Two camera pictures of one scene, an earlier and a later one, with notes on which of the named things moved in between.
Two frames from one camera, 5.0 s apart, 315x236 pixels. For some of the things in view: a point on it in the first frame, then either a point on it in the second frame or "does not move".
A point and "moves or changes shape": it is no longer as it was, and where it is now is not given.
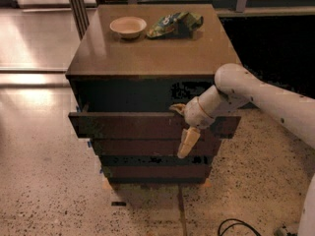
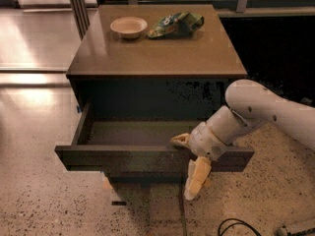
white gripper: [196, 114] → [204, 142]
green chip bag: [179, 25] does not move
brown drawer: [148, 126] moves or changes shape
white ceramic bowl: [128, 27] does not move
